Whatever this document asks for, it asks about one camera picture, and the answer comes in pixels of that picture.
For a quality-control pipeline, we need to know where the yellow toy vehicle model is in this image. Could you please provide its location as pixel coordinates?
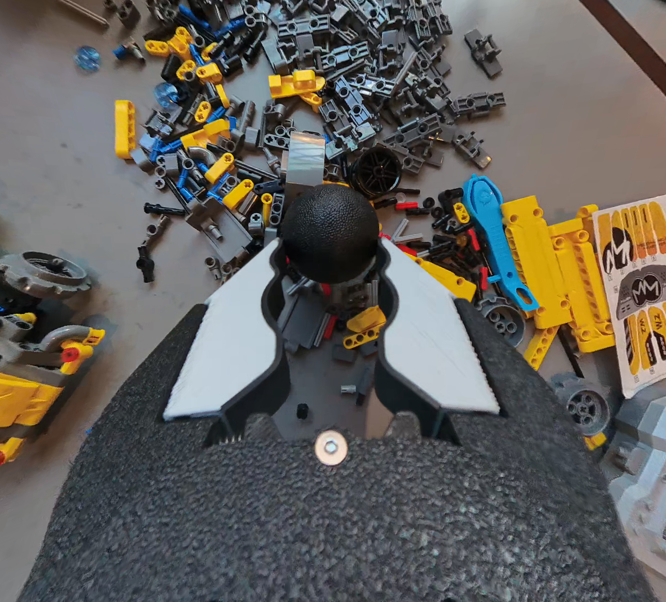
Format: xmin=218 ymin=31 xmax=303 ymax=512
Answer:
xmin=0 ymin=250 xmax=107 ymax=466

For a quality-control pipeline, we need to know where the grey wheel hub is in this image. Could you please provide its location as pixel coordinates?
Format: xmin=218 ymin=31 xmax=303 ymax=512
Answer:
xmin=550 ymin=372 xmax=614 ymax=437
xmin=477 ymin=295 xmax=527 ymax=349

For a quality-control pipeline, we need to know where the black textured ball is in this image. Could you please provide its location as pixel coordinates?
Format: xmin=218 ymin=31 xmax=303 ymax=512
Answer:
xmin=281 ymin=184 xmax=380 ymax=285

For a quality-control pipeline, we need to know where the black wheel rim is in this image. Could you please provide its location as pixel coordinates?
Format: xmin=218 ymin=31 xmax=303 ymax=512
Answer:
xmin=350 ymin=144 xmax=404 ymax=193

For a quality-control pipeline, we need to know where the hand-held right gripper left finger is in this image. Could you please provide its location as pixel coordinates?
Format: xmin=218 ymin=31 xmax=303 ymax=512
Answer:
xmin=163 ymin=238 xmax=292 ymax=422

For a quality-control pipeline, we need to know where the blue brick separator tool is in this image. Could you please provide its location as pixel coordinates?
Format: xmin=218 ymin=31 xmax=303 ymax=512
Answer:
xmin=461 ymin=174 xmax=541 ymax=312

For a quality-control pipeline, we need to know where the heap of yellow long beams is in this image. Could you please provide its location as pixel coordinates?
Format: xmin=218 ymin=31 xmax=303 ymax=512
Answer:
xmin=499 ymin=195 xmax=616 ymax=371

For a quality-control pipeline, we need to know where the long dark rod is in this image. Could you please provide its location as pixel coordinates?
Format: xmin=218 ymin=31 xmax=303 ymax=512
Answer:
xmin=51 ymin=0 xmax=111 ymax=31

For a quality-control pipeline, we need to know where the sticker sheet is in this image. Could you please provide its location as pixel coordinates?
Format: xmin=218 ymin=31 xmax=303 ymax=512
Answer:
xmin=591 ymin=193 xmax=666 ymax=400

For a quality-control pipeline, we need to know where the light grey motor block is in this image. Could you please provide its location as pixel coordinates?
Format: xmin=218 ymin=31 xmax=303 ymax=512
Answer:
xmin=598 ymin=394 xmax=666 ymax=569

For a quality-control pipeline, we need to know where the short yellow beam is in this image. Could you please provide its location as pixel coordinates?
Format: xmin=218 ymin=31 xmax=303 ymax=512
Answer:
xmin=114 ymin=100 xmax=137 ymax=160

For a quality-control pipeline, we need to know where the silver curved panel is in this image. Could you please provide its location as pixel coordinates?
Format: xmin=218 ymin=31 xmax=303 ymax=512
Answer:
xmin=282 ymin=131 xmax=327 ymax=188

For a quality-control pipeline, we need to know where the pile of small bricks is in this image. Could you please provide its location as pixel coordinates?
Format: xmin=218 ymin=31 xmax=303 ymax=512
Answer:
xmin=101 ymin=0 xmax=508 ymax=369

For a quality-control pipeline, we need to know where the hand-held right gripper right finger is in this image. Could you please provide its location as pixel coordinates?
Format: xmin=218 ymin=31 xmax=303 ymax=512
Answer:
xmin=374 ymin=238 xmax=501 ymax=416

